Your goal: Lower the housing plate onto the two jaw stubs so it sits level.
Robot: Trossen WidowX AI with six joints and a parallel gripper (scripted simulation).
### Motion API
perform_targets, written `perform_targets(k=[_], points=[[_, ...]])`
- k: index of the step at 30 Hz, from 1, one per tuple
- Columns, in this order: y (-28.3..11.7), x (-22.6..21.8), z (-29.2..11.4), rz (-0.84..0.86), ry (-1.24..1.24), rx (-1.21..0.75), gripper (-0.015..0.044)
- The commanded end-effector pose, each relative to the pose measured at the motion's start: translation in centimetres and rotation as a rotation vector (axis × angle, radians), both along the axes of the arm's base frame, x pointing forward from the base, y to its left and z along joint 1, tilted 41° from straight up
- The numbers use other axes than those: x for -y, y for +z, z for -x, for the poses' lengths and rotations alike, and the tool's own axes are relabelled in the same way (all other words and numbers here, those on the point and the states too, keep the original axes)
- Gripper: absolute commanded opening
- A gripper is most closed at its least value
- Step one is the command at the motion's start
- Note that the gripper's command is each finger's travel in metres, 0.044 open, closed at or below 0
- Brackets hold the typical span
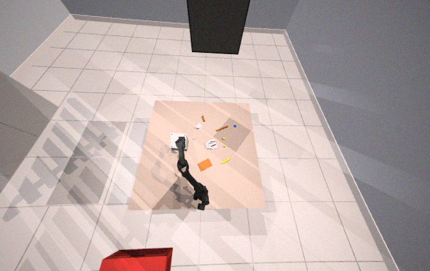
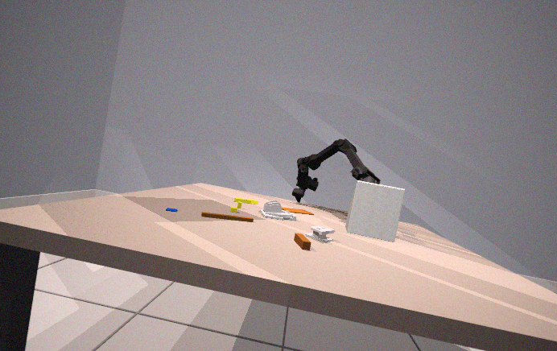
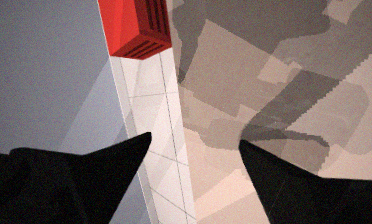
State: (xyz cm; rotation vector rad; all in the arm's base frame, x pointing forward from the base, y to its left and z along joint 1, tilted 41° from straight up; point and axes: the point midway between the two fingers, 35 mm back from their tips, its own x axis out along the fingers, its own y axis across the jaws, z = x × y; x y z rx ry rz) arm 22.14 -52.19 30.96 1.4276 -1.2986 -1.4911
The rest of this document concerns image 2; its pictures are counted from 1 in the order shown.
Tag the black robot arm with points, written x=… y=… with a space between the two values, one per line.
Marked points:
x=360 y=171

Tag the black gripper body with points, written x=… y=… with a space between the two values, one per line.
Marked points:
x=299 y=192

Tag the orange rectangular block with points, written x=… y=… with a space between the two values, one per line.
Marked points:
x=302 y=241

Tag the brown long bar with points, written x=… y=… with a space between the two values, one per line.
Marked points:
x=228 y=217

